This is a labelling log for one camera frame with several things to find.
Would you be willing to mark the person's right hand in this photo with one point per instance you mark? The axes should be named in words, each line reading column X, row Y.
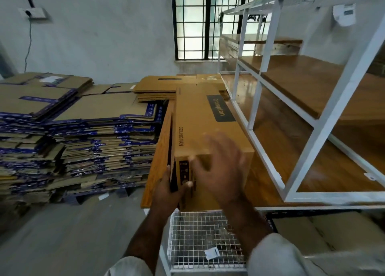
column 219, row 167

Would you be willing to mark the white paper tag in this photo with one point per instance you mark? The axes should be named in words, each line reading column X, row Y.
column 212, row 253

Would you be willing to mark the white wall device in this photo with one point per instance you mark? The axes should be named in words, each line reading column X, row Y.
column 344, row 14

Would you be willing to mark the person's light grey shirt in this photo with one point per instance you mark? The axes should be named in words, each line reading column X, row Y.
column 283, row 258

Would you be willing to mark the person's left forearm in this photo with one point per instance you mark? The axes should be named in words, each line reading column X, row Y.
column 147, row 236

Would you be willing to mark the black framed window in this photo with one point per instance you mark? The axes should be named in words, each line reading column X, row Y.
column 195, row 20

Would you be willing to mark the stack of cardboard boxes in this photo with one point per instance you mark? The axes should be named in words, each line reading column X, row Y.
column 102, row 107
column 33, row 98

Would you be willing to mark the stack of brown boxes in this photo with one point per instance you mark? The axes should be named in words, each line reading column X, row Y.
column 156, row 85

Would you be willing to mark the person's right forearm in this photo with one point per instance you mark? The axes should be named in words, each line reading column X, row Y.
column 246, row 222

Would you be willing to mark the person's left hand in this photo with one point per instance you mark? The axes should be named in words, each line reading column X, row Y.
column 168, row 197

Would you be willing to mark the white wall socket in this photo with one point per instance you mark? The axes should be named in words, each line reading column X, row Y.
column 33, row 12

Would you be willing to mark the white metal shelf rack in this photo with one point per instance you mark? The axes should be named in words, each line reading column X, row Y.
column 331, row 110

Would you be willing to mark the wooden table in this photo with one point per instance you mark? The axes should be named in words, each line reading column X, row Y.
column 301, row 152

